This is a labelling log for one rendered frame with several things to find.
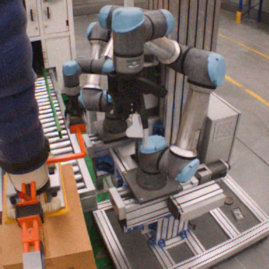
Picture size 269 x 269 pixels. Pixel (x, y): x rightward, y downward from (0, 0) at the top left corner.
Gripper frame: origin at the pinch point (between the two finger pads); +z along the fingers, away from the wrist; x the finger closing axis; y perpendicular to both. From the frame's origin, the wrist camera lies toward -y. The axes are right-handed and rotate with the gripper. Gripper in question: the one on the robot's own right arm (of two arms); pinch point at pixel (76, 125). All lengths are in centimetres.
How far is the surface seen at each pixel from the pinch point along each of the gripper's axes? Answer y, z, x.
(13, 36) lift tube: 38, -60, -19
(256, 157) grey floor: -57, 118, 194
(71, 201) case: 29.9, 23.8, -10.5
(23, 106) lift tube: 38, -35, -20
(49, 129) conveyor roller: -101, 64, -19
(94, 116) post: -65, 36, 19
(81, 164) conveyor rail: -38, 59, 2
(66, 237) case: 51, 24, -16
